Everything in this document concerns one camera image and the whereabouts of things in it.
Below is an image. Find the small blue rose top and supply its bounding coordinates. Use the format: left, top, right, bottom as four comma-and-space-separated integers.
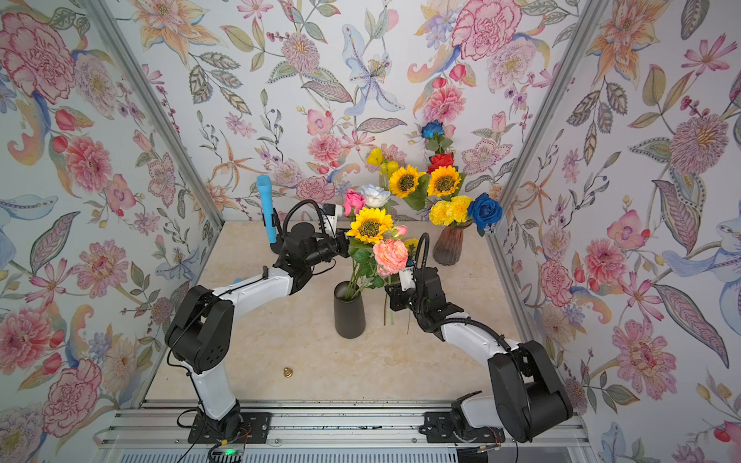
421, 120, 445, 140

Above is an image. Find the right sunflower in pink vase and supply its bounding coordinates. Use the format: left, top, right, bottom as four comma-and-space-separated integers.
426, 166, 461, 198

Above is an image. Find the red rose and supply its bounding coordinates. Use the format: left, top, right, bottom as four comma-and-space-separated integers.
428, 154, 455, 174

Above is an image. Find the pink ribbed glass vase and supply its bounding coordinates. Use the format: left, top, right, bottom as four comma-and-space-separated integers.
433, 222, 472, 266

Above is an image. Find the pink peony flower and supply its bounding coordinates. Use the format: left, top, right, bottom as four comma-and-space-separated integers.
372, 239, 408, 277

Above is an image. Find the right yellow carnation pink vase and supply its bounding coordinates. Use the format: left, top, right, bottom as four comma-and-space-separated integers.
450, 195, 473, 224

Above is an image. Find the yellow carnation pink vase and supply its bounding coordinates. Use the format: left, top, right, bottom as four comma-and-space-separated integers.
428, 201, 455, 227
450, 195, 473, 224

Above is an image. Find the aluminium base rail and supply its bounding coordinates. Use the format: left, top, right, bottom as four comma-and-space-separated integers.
93, 400, 596, 462

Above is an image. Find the dark grey vase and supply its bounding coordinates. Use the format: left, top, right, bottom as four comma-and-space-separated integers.
334, 281, 366, 339

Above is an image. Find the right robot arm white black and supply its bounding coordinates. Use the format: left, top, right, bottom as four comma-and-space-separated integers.
385, 233, 574, 446

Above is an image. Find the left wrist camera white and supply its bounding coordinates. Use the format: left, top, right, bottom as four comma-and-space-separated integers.
321, 204, 343, 237

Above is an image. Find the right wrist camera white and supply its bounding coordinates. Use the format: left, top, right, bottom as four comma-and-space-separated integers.
399, 267, 416, 291

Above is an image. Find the blue tube on black stand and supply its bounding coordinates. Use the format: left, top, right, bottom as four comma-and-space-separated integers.
257, 175, 284, 255

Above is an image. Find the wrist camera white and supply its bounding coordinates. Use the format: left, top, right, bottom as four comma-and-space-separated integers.
321, 204, 343, 237
399, 267, 416, 291

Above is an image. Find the left yellow carnation pink vase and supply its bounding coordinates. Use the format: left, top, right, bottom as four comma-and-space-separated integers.
428, 201, 455, 227

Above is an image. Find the white rose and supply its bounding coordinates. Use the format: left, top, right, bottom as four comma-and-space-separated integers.
360, 184, 392, 208

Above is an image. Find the blue rose large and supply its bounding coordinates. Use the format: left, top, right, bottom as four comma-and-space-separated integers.
468, 193, 504, 235

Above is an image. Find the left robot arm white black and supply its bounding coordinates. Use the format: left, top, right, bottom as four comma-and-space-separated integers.
165, 200, 349, 443

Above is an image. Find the magenta rose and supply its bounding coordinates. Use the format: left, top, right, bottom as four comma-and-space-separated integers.
343, 189, 366, 217

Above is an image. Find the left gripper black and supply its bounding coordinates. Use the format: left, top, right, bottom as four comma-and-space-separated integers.
301, 231, 370, 269

